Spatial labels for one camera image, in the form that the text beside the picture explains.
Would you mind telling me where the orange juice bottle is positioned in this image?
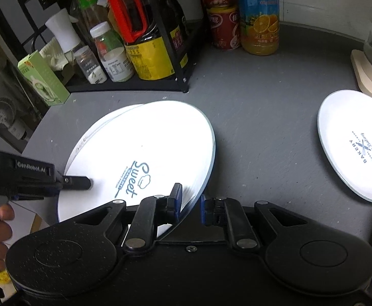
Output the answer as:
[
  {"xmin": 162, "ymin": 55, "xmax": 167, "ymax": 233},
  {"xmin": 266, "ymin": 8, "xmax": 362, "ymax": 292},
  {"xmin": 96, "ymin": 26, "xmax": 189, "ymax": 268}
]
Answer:
[{"xmin": 235, "ymin": 0, "xmax": 280, "ymax": 56}]

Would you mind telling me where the small white fan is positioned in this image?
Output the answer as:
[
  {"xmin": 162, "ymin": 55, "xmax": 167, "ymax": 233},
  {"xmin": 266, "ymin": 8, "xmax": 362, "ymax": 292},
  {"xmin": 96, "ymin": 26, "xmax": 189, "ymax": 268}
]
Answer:
[{"xmin": 0, "ymin": 97, "xmax": 35, "ymax": 141}]

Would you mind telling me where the white plate with crossed-utensils print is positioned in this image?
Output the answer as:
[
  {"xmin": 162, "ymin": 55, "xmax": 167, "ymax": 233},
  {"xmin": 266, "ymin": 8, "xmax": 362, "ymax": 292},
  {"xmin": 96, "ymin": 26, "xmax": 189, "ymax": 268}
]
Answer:
[{"xmin": 317, "ymin": 89, "xmax": 372, "ymax": 204}]

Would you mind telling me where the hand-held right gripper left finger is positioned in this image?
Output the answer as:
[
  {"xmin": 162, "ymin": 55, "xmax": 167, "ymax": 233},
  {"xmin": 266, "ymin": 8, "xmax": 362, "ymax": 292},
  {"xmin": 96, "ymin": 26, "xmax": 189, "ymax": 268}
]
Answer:
[{"xmin": 78, "ymin": 183, "xmax": 184, "ymax": 252}]

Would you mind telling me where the green cardboard box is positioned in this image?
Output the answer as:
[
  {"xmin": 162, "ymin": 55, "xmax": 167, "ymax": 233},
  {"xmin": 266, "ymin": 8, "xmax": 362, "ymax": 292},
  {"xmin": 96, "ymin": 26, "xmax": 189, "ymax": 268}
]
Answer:
[{"xmin": 17, "ymin": 50, "xmax": 71, "ymax": 107}]

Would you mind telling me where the small clear spice jar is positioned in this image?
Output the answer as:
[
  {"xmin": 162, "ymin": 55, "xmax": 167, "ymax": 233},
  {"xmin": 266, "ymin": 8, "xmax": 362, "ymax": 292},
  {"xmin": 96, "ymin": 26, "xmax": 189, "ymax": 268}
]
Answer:
[{"xmin": 74, "ymin": 45, "xmax": 108, "ymax": 85}]

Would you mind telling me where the cream kettle base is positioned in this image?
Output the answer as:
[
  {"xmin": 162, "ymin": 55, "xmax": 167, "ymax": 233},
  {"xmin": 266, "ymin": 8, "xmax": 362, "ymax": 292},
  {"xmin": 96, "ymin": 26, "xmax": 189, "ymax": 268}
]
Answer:
[{"xmin": 351, "ymin": 49, "xmax": 372, "ymax": 109}]

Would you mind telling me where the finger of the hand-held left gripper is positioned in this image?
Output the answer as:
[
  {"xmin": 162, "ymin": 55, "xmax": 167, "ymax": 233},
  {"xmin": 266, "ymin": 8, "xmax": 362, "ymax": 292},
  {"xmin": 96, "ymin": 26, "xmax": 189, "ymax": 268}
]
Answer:
[{"xmin": 57, "ymin": 176, "xmax": 92, "ymax": 191}]

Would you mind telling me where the dark sauce bottle red handle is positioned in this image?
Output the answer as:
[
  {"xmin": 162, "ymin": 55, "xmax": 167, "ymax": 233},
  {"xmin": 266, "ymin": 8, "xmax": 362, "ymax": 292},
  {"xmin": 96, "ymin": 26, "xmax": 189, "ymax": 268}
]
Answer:
[{"xmin": 107, "ymin": 0, "xmax": 175, "ymax": 81}]

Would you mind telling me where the plain white plate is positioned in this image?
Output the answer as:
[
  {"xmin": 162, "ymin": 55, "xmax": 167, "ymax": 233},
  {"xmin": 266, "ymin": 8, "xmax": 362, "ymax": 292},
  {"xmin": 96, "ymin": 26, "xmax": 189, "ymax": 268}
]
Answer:
[{"xmin": 63, "ymin": 103, "xmax": 147, "ymax": 179}]

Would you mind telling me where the white crumpled cloth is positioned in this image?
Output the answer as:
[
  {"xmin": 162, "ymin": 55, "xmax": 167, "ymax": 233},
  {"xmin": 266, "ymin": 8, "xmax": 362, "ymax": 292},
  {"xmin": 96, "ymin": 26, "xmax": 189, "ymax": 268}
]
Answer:
[{"xmin": 39, "ymin": 36, "xmax": 69, "ymax": 71}]

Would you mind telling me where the white grinder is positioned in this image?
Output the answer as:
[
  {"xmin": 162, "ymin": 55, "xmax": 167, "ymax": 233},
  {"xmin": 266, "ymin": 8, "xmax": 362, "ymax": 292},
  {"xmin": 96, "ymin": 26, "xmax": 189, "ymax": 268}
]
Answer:
[{"xmin": 45, "ymin": 8, "xmax": 82, "ymax": 53}]

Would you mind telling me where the white plate with blue print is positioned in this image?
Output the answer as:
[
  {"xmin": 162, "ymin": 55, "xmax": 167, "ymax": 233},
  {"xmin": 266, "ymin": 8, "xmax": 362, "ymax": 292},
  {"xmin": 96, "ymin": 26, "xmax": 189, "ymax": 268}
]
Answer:
[{"xmin": 57, "ymin": 100, "xmax": 216, "ymax": 239}]

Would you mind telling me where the yellow-capped green label bottle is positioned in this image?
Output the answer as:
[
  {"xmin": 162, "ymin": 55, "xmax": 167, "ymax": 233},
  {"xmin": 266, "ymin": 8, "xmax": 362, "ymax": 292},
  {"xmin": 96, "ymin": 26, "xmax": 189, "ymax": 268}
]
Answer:
[{"xmin": 70, "ymin": 0, "xmax": 110, "ymax": 35}]

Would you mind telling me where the black metal rack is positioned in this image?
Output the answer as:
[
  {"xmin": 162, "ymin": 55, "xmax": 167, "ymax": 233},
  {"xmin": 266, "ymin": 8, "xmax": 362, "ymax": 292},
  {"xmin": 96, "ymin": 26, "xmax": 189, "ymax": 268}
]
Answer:
[{"xmin": 14, "ymin": 0, "xmax": 206, "ymax": 94}]

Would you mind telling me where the white-capped bottle green label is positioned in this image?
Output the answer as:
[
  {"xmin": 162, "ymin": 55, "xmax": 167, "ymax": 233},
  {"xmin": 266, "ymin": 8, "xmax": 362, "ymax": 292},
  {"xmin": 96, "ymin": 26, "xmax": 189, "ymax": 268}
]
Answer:
[{"xmin": 90, "ymin": 21, "xmax": 135, "ymax": 83}]

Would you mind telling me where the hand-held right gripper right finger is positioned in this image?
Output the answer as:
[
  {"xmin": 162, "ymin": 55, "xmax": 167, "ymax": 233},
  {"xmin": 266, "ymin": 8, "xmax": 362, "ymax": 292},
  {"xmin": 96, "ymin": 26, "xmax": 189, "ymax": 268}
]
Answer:
[{"xmin": 200, "ymin": 194, "xmax": 305, "ymax": 252}]

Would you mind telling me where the dark bottle with yellow label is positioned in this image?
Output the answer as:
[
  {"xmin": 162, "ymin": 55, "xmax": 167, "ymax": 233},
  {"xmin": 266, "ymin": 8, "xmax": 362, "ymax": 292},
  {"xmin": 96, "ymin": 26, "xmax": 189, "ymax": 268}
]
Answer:
[{"xmin": 159, "ymin": 0, "xmax": 190, "ymax": 68}]

